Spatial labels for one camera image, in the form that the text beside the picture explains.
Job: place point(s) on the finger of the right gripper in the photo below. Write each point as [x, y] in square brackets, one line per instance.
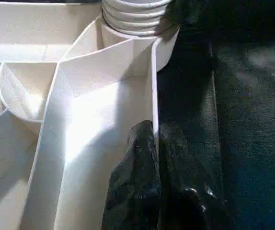
[179, 12]

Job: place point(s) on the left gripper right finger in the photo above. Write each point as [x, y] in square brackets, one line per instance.
[187, 187]

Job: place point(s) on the white plastic table leg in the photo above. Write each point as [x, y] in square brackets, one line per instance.
[132, 16]

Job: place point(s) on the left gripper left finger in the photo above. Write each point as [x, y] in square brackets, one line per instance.
[132, 182]

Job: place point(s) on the white plastic table top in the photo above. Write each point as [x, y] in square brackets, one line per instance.
[56, 107]

